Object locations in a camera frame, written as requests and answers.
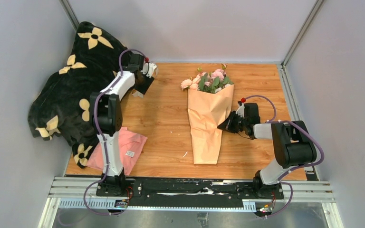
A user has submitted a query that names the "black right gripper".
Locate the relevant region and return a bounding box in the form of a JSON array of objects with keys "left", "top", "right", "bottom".
[{"left": 218, "top": 110, "right": 249, "bottom": 133}]

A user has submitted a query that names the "green and tan wrapping paper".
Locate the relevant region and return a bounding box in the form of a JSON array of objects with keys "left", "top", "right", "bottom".
[{"left": 187, "top": 85, "right": 234, "bottom": 165}]

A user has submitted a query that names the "beige ribbon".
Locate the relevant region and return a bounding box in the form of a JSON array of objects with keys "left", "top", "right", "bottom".
[{"left": 133, "top": 62, "right": 158, "bottom": 97}]

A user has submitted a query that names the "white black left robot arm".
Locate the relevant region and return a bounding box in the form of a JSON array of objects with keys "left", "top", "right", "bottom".
[{"left": 90, "top": 50, "right": 157, "bottom": 197}]

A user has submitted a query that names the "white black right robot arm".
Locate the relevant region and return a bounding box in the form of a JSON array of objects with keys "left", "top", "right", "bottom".
[{"left": 217, "top": 103, "right": 317, "bottom": 199}]

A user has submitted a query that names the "black blanket with cream flowers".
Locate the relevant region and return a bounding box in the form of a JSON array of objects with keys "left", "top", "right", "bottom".
[{"left": 28, "top": 21, "right": 131, "bottom": 168}]

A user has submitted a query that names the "pink folded cloth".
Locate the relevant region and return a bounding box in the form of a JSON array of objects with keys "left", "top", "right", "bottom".
[{"left": 86, "top": 127, "right": 147, "bottom": 175}]

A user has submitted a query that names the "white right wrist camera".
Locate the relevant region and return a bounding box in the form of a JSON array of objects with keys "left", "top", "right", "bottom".
[{"left": 235, "top": 101, "right": 245, "bottom": 118}]

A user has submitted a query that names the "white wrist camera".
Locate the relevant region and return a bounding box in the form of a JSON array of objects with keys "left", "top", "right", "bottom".
[
  {"left": 235, "top": 101, "right": 245, "bottom": 118},
  {"left": 142, "top": 62, "right": 158, "bottom": 78}
]

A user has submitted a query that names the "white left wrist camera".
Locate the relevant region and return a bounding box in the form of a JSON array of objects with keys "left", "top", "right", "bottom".
[{"left": 142, "top": 62, "right": 158, "bottom": 78}]

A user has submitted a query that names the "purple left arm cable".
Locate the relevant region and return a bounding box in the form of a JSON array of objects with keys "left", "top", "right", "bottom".
[{"left": 83, "top": 48, "right": 150, "bottom": 216}]

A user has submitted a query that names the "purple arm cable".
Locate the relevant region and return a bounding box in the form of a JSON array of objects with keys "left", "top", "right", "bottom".
[
  {"left": 83, "top": 48, "right": 150, "bottom": 216},
  {"left": 237, "top": 95, "right": 326, "bottom": 218}
]

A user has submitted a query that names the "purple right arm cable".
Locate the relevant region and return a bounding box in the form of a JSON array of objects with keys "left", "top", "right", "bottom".
[{"left": 237, "top": 95, "right": 326, "bottom": 218}]

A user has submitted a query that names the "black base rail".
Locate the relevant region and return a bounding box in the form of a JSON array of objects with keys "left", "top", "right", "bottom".
[{"left": 50, "top": 175, "right": 334, "bottom": 212}]

